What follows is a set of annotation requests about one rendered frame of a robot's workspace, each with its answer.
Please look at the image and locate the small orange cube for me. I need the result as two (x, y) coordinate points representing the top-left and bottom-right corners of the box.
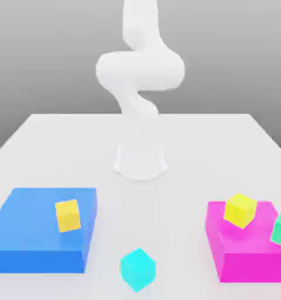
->
(54, 199), (82, 233)

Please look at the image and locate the small yellow cube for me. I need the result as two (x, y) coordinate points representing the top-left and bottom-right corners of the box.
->
(223, 193), (258, 230)

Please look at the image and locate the small cyan cube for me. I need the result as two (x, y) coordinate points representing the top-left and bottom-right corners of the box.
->
(120, 247), (157, 294)

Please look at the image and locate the large blue box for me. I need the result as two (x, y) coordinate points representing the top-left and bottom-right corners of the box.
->
(0, 187), (98, 274)

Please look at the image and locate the large magenta box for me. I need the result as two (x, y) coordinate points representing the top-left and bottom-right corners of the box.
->
(205, 200), (281, 284)

